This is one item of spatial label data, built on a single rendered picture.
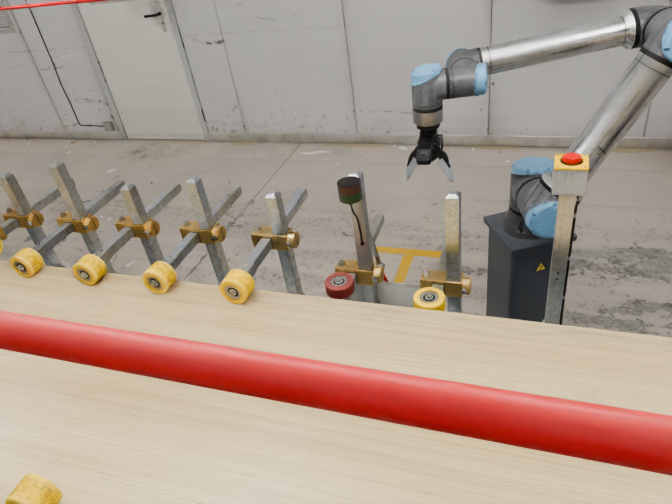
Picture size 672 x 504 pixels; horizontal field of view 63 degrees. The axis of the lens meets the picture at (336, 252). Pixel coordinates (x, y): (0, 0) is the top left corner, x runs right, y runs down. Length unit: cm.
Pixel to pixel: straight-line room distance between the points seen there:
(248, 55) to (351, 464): 378
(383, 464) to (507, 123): 333
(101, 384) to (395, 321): 71
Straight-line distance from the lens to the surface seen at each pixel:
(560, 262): 145
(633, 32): 191
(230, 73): 466
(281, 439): 116
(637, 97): 183
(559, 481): 110
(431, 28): 400
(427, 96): 167
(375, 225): 177
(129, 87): 529
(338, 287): 145
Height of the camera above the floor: 182
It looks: 35 degrees down
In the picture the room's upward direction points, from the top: 9 degrees counter-clockwise
